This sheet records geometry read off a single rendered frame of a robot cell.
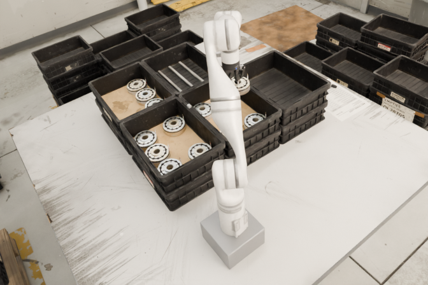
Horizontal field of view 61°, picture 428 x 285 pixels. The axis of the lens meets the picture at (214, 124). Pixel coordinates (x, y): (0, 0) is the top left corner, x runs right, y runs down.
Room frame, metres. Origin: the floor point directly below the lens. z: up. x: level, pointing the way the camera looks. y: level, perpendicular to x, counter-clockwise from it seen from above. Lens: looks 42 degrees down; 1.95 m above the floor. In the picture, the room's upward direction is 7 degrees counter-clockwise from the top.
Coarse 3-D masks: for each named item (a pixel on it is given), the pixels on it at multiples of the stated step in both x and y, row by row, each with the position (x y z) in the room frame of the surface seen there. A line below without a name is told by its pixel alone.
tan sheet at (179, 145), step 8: (152, 128) 1.26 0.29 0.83; (160, 128) 1.25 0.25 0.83; (160, 136) 1.19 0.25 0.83; (168, 136) 1.19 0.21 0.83; (176, 136) 1.18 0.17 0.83; (184, 136) 1.17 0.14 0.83; (192, 136) 1.17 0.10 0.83; (176, 144) 1.13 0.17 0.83; (184, 144) 1.12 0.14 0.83; (192, 144) 1.12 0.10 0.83; (176, 152) 1.08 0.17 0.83; (184, 152) 1.08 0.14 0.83; (184, 160) 1.03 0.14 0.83
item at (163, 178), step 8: (160, 104) 1.30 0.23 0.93; (184, 104) 1.28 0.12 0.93; (144, 112) 1.26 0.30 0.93; (192, 112) 1.22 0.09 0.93; (128, 120) 1.21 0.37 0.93; (200, 120) 1.17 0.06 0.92; (120, 128) 1.18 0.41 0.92; (208, 128) 1.10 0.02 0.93; (128, 136) 1.11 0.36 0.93; (216, 136) 1.05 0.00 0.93; (136, 144) 1.06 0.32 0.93; (224, 144) 1.00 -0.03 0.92; (144, 152) 1.01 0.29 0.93; (208, 152) 0.96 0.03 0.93; (216, 152) 0.98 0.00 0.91; (192, 160) 0.93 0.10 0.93; (200, 160) 0.94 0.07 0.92; (152, 168) 0.92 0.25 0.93; (176, 168) 0.90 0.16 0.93; (184, 168) 0.91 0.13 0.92; (160, 176) 0.87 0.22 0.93; (168, 176) 0.87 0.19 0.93
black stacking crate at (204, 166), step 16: (160, 112) 1.29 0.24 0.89; (176, 112) 1.33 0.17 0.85; (128, 128) 1.21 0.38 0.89; (144, 128) 1.24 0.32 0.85; (192, 128) 1.22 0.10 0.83; (128, 144) 1.17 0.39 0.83; (144, 160) 1.02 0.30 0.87; (208, 160) 0.97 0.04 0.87; (176, 176) 0.90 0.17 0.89; (192, 176) 0.93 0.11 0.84
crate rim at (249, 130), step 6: (204, 84) 1.41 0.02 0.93; (192, 90) 1.38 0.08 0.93; (252, 90) 1.32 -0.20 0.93; (180, 96) 1.34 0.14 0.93; (258, 96) 1.28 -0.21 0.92; (186, 102) 1.29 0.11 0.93; (270, 102) 1.22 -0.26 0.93; (192, 108) 1.24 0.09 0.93; (276, 108) 1.17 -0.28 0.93; (198, 114) 1.20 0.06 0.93; (276, 114) 1.14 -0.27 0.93; (204, 120) 1.15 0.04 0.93; (264, 120) 1.11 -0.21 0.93; (270, 120) 1.12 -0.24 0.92; (210, 126) 1.11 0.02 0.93; (252, 126) 1.08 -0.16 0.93; (258, 126) 1.08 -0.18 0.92; (216, 132) 1.07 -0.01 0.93; (246, 132) 1.05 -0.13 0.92; (222, 138) 1.03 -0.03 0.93; (228, 144) 1.01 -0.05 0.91
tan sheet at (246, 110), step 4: (208, 100) 1.41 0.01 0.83; (244, 104) 1.35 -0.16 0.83; (244, 108) 1.32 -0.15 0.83; (248, 108) 1.31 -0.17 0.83; (244, 112) 1.29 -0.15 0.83; (248, 112) 1.29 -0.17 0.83; (252, 112) 1.28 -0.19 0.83; (244, 116) 1.26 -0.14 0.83; (208, 120) 1.26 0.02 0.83; (212, 120) 1.26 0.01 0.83; (212, 124) 1.23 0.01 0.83; (216, 128) 1.20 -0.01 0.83; (244, 128) 1.18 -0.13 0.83
